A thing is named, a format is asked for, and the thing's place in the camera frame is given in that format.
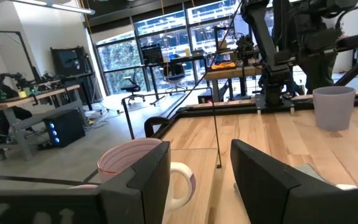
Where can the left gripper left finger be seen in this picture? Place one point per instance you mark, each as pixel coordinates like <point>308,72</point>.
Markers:
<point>148,186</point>

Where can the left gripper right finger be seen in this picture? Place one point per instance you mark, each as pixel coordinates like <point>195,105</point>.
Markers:
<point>275,199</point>

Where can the blue-grey mug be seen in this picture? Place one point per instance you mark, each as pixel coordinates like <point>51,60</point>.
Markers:
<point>334,109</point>

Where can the black workbench robot arm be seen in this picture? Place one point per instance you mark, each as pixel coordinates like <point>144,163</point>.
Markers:
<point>20,81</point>

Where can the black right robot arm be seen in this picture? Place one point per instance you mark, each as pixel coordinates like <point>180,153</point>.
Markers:
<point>264,37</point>

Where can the black background robot arm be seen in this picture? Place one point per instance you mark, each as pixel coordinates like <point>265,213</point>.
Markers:
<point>320,40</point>

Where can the grey folded cloth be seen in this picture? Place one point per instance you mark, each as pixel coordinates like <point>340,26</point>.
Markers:
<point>309,172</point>

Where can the black arched hook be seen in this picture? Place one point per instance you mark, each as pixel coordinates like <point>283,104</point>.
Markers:
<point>154,119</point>

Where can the black office chair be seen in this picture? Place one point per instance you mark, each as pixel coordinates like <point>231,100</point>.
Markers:
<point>132,88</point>
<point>174,73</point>

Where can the black computer tower blue lights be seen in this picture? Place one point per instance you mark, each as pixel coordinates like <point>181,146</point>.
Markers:
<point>67,127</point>

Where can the black standing desk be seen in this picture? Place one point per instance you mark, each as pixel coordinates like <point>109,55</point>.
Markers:
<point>152,81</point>

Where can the orange object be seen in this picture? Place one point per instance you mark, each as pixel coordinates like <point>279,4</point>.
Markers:
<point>224,66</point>

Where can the small black monitor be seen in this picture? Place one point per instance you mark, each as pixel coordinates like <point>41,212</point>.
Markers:
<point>152,54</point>

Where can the yellow cup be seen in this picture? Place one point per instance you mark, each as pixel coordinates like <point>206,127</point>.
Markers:
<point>187,53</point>

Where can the wooden top grey workbench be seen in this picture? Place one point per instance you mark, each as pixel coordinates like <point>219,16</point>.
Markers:
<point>42,93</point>

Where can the black cabinet screen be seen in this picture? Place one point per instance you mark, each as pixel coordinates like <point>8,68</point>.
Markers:
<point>68,60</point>

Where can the long ceiling light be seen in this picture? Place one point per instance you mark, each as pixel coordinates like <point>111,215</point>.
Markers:
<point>73,10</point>

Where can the black metal table frame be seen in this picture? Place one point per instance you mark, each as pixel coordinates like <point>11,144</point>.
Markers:
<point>228,107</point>

